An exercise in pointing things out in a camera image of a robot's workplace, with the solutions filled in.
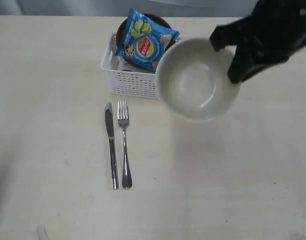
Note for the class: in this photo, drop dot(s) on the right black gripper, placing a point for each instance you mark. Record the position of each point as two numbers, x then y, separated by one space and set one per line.
270 35

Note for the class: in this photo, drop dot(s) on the pale green ceramic bowl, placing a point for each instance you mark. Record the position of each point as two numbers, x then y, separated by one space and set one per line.
192 81

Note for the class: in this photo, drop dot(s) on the silver fork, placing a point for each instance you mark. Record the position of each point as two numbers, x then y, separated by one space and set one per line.
123 123

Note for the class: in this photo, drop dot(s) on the silver table knife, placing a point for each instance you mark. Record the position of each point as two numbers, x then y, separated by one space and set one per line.
110 131

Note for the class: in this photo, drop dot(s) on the blue chips bag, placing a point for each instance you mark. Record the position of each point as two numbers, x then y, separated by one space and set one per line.
144 40

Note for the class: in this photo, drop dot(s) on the dark brown round plate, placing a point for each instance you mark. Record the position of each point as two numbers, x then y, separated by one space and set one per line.
122 28

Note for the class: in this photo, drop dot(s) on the white perforated plastic basket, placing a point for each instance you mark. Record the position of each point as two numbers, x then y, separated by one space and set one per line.
125 79

